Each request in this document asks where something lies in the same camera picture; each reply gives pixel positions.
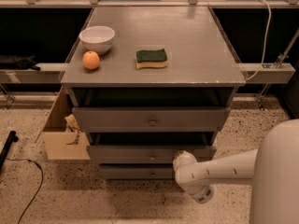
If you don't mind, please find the grey drawer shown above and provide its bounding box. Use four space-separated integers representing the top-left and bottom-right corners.
87 145 217 164
73 107 230 133
100 165 173 180

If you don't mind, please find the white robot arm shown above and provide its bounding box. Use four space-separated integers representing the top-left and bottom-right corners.
173 119 299 224

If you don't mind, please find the grey drawer cabinet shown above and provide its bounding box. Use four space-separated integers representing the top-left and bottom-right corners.
60 5 247 181

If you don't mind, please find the grey top drawer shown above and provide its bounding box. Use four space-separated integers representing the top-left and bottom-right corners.
73 107 230 133

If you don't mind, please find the grey bottom drawer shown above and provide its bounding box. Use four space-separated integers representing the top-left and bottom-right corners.
100 165 173 180

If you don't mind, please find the green yellow sponge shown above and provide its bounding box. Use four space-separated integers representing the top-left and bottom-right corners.
135 49 168 70

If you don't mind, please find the orange fruit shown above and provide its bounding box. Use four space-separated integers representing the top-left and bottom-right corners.
82 51 100 70

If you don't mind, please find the crumpled yellow paper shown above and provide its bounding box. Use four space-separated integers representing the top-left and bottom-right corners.
64 114 80 145

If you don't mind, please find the white bowl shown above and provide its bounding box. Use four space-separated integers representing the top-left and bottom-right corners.
78 26 115 54

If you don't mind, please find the cardboard box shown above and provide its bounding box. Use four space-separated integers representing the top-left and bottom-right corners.
41 88 90 161

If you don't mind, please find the black pole base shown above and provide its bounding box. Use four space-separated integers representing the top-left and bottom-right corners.
0 131 19 170

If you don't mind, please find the black cloth on shelf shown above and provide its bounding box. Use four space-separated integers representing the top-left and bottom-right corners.
0 55 41 71

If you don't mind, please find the black floor cable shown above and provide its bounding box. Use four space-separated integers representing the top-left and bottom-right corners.
5 157 45 224

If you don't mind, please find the white cable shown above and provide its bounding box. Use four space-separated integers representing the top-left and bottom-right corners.
244 0 273 82

